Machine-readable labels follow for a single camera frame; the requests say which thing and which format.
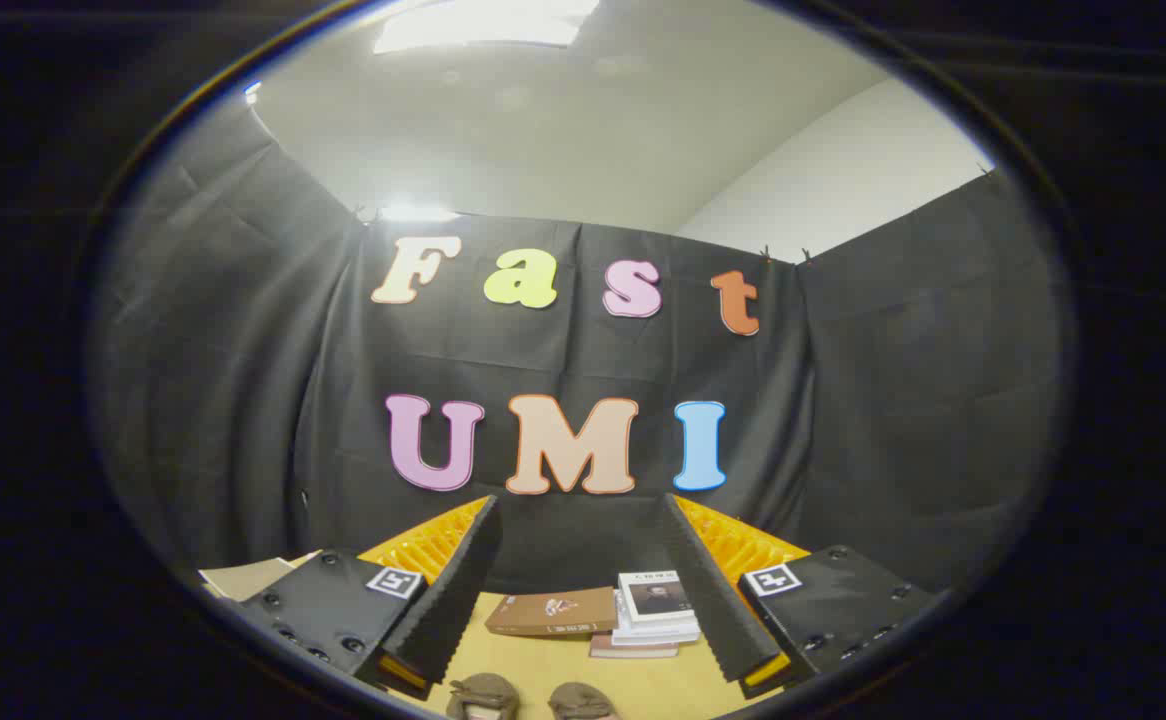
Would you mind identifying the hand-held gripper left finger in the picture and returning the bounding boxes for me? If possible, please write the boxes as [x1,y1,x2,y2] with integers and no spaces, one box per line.
[238,494,505,702]

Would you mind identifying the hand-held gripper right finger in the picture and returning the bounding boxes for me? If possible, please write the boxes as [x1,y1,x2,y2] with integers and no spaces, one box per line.
[662,492,944,701]

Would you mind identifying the brown fuzzy shoe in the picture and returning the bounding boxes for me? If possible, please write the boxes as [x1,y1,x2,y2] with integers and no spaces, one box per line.
[446,672,521,720]
[548,682,614,720]

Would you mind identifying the beige storage box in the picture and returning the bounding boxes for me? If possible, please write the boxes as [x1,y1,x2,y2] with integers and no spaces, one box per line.
[198,549,324,603]

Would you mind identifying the plain white book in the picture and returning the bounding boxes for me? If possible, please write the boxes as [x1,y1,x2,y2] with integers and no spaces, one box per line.
[610,590,702,647]

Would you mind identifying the mauve book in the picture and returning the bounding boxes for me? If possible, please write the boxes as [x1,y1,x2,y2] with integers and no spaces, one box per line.
[589,633,680,660]

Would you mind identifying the brown cover book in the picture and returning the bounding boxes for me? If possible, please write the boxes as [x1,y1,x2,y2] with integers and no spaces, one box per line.
[485,586,620,638]

